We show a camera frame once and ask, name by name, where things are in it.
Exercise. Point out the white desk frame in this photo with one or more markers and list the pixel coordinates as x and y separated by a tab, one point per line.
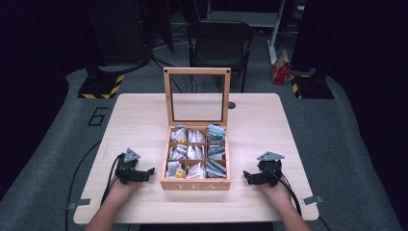
275	29

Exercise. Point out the group of plain white sachets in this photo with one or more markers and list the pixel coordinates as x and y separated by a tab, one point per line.
195	152

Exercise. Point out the wooden tea box with lid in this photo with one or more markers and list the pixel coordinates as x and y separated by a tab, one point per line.
195	184

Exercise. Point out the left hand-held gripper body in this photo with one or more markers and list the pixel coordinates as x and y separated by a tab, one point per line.
128	166

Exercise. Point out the striped black stand base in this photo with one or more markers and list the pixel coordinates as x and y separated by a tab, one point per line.
99	88
312	88

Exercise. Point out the red paper bag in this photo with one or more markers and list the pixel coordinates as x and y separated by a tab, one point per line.
281	72

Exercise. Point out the group of white yellow packets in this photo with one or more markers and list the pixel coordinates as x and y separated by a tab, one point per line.
178	150

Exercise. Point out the person's left hand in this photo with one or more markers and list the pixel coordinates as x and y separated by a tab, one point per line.
122	191

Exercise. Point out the black folding chair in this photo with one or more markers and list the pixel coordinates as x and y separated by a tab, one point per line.
219	35

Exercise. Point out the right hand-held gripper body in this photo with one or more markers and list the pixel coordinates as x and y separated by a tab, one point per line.
271	170

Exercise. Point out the black table grommet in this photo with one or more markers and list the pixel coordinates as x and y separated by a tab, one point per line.
232	105

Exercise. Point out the grey metal table bracket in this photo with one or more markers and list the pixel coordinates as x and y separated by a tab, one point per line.
80	203
312	200

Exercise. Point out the black curtain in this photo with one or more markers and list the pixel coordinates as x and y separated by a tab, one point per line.
29	96
369	80

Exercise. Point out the group of grey green packets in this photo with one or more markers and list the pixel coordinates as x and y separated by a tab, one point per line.
216	154

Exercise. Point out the person's right hand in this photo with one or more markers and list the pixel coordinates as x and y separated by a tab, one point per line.
275	194

